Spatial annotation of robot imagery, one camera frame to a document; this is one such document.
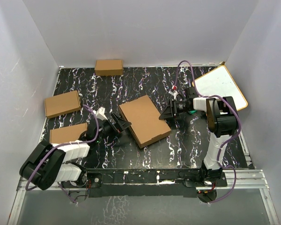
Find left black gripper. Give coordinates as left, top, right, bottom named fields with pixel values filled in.
left=96, top=113, right=131, bottom=143

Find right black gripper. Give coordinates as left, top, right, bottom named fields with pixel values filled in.
left=160, top=98, right=192, bottom=120

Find large cardboard box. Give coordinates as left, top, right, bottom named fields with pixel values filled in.
left=118, top=95, right=171, bottom=149

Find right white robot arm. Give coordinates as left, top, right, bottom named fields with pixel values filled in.
left=159, top=87, right=239, bottom=186

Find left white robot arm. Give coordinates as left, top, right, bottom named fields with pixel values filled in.
left=19, top=113, right=132, bottom=190

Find folded cardboard box front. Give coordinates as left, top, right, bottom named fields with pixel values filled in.
left=49, top=123, right=88, bottom=144

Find folded cardboard box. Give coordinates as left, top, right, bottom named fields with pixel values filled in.
left=49, top=123, right=88, bottom=144
left=95, top=60, right=123, bottom=76
left=44, top=90, right=81, bottom=119

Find folded cardboard box back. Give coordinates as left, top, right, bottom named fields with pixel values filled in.
left=95, top=60, right=123, bottom=76

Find folded cardboard box left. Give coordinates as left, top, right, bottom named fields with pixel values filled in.
left=44, top=90, right=81, bottom=119

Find white board yellow rim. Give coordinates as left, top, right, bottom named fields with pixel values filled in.
left=195, top=65, right=248, bottom=111

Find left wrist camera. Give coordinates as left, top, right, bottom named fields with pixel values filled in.
left=96, top=106, right=107, bottom=121

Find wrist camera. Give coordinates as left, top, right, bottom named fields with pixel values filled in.
left=169, top=85, right=179, bottom=100
left=96, top=106, right=107, bottom=121

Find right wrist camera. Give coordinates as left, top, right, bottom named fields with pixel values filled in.
left=169, top=85, right=179, bottom=100

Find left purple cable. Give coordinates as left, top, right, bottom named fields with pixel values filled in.
left=25, top=105, right=100, bottom=203

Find purple cable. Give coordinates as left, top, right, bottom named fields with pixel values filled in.
left=25, top=105, right=100, bottom=203
left=174, top=60, right=244, bottom=203

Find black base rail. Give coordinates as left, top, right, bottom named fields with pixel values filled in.
left=62, top=169, right=228, bottom=199

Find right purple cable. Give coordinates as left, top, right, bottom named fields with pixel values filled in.
left=174, top=60, right=244, bottom=203

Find aluminium frame rail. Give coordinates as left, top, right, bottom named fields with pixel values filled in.
left=8, top=131, right=281, bottom=225

